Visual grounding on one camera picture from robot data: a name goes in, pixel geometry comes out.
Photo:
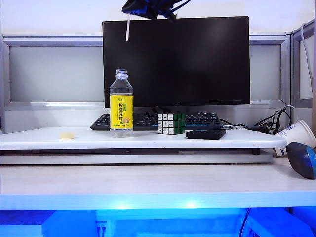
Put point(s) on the thin wooden stick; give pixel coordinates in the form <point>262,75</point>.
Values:
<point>128,28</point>

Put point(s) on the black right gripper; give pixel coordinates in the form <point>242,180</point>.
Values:
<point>164,7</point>

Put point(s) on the dark blue computer mouse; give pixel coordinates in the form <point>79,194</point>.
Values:
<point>301,160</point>

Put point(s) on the clear bottle with yellow label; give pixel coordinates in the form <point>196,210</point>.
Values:
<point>121,113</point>

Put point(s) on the small beige eraser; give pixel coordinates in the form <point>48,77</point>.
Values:
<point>67,135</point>

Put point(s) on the white paper cup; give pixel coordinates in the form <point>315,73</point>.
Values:
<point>298,133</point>

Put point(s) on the black keyboard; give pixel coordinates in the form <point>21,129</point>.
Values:
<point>145,121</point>

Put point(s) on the white raised desk platform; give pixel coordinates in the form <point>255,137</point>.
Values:
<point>98,142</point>

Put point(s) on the black-edged puzzle cube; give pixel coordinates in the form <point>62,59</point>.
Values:
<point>170,124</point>

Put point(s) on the black computer monitor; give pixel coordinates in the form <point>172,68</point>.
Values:
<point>176,61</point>

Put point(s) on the grey cubicle partition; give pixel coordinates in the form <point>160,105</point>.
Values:
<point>54,74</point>

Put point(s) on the flat black box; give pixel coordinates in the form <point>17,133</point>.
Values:
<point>205,134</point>

